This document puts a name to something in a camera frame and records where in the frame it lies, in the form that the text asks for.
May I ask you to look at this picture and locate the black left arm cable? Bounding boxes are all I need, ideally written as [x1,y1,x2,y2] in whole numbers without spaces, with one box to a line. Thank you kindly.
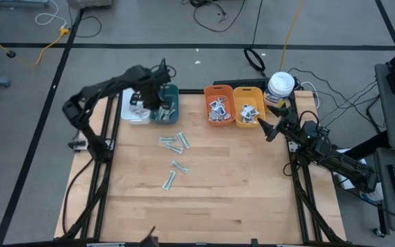
[149,57,178,80]

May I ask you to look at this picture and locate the thick yellow hanging cable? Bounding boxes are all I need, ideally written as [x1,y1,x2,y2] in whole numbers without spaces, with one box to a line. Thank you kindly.
[278,0,304,72]

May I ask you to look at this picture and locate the long black power strip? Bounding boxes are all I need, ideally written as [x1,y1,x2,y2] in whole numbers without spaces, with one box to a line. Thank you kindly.
[213,78,270,91]

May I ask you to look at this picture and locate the Lysol wipes canister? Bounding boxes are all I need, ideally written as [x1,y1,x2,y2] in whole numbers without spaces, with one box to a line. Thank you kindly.
[263,71,296,109]

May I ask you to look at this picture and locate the black right camera cable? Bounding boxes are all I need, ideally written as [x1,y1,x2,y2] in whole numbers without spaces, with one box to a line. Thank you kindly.
[298,109,322,131]

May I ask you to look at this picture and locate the white plastic bin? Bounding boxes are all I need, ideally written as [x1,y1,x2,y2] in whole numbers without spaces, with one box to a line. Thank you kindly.
[120,87,152,126]

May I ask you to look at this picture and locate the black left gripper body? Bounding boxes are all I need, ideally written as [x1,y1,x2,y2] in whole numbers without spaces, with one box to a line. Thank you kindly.
[139,78,167,109]

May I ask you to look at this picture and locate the white floor cable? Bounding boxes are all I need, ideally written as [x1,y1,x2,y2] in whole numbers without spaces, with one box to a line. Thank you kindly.
[34,0,69,29]

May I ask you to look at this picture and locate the black aluminium support frame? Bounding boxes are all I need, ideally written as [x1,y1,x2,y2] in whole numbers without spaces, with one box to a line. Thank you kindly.
[59,91,122,241]
[285,91,348,245]

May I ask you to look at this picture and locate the teal plastic bin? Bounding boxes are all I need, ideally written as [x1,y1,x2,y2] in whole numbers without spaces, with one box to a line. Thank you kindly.
[150,84,180,126]

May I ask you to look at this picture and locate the orange floor cable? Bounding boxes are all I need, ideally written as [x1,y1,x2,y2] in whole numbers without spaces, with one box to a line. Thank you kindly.
[0,24,71,67]

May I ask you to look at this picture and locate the black desk cables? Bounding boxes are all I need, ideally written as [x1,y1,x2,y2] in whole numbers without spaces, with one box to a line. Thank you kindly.
[287,67,389,134]

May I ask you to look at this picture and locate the black floor cable loop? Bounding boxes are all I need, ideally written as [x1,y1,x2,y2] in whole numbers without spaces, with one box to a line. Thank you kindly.
[182,0,247,34]

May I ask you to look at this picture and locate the yellow plastic bin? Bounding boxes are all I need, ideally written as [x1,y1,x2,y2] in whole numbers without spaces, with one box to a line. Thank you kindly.
[232,86,267,129]

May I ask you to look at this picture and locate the black hanging cable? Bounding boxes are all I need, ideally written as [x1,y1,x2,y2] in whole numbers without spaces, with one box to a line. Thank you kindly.
[243,0,267,77]

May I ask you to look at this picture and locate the orange plastic bin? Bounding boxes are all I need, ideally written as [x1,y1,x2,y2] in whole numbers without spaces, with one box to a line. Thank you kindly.
[203,84,237,127]

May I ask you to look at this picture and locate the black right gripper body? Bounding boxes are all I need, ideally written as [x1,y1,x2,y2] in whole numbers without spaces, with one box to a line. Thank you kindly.
[274,108,309,141]

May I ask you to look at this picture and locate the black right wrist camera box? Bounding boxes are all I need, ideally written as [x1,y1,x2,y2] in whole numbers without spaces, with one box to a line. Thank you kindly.
[302,119,332,156]

